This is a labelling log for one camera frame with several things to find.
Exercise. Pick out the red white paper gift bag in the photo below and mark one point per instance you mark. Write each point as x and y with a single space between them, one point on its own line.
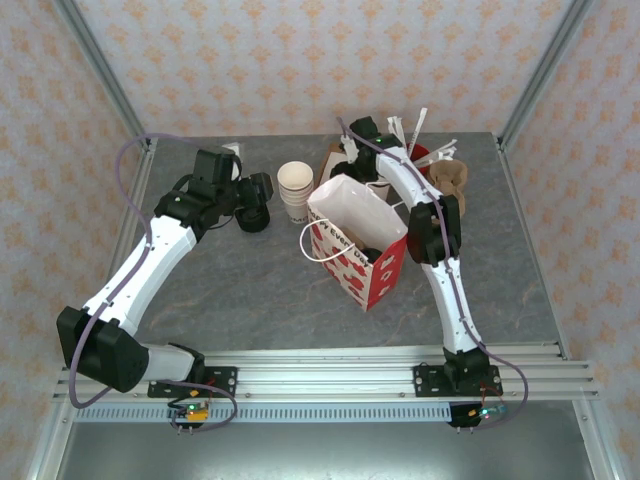
350 205

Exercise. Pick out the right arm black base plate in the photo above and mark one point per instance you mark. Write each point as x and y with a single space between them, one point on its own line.
430 380

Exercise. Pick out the aluminium mounting rail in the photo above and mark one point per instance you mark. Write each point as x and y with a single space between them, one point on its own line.
325 380

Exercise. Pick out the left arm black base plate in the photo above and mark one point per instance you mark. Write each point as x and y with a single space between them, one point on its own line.
225 380

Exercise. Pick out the stack of white napkins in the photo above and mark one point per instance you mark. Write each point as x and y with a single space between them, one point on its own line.
381 192

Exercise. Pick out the stack of white paper cups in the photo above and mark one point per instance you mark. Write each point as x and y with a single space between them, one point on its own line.
295 190

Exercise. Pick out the aluminium frame post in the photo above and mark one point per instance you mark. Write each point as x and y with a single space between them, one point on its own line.
100 70
545 65

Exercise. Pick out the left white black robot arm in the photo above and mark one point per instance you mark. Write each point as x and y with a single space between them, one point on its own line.
135 280

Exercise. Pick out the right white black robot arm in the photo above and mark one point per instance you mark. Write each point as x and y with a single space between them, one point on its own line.
450 300

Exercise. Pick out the brown cardboard tray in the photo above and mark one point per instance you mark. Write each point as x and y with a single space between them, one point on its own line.
327 162

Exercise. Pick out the grey metal shelf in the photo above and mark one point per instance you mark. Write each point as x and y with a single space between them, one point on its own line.
325 455

